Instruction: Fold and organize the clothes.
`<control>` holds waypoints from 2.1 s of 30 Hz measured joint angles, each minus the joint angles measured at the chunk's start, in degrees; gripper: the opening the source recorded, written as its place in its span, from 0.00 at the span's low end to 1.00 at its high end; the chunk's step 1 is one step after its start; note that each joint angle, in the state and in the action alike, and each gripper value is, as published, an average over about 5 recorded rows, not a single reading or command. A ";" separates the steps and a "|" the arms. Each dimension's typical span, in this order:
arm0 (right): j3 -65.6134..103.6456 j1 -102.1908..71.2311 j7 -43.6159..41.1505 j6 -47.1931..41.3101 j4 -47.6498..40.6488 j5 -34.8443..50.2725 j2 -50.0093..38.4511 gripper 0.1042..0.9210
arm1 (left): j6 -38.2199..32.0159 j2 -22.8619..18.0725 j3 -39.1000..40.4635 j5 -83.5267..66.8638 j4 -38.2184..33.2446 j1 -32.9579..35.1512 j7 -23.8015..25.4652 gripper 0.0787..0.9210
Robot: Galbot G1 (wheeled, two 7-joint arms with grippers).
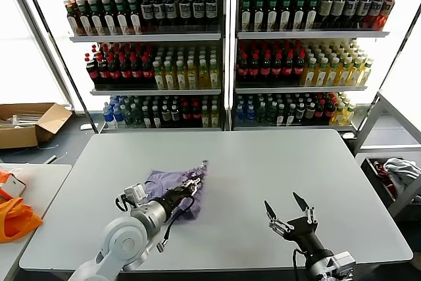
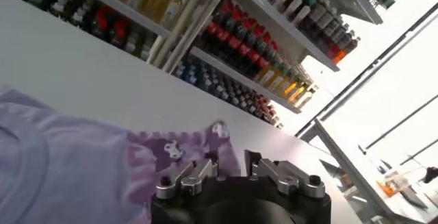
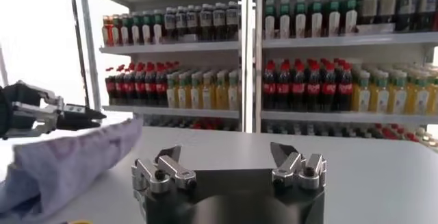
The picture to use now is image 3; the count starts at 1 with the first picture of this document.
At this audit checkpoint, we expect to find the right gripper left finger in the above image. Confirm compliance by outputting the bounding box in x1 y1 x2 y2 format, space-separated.
131 145 198 195

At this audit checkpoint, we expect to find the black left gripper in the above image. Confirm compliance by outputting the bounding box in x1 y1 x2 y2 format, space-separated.
0 82 107 140

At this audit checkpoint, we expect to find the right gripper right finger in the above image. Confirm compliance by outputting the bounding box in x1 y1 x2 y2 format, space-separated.
269 141 328 192

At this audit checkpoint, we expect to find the purple printed t-shirt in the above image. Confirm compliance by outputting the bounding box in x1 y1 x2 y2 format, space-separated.
0 117 144 224

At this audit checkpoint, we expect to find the red cap cola bottle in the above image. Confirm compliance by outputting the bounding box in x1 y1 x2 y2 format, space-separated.
262 60 277 112
114 64 127 105
155 63 169 107
105 67 117 105
144 62 158 106
276 60 292 112
337 62 353 112
123 63 137 105
306 61 322 112
291 61 307 112
321 62 337 112
134 62 147 105

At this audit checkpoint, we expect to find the yellow juice bottle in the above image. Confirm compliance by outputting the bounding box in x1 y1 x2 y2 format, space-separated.
227 70 240 111
166 73 179 108
388 73 408 114
177 73 190 109
201 71 216 110
426 76 438 115
190 72 203 110
369 71 390 114
214 71 229 110
351 71 372 113
405 74 430 115

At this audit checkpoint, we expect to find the red drink bottle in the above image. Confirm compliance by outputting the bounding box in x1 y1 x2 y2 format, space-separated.
102 15 114 47

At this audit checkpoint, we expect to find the green label tea bottle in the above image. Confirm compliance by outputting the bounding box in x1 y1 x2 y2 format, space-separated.
263 0 276 40
279 0 292 40
309 0 324 38
326 0 342 37
152 10 164 45
131 12 143 45
142 11 153 45
112 14 123 46
120 13 133 45
343 0 359 36
294 0 308 39

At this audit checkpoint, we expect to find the dark drink bottle grey label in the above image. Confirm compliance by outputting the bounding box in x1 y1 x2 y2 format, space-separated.
395 0 417 32
199 4 214 41
415 0 438 32
175 5 188 40
212 3 227 41
224 1 240 41
186 5 201 38
163 7 177 41

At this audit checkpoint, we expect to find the dark drink bottle beige label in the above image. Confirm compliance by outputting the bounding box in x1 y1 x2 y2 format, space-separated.
376 0 397 24
357 0 378 26

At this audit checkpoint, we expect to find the black slanted frame post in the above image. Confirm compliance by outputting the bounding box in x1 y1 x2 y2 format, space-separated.
67 0 90 108

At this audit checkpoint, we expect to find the grey slanted frame post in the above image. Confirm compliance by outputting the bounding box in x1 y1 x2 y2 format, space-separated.
77 0 103 112

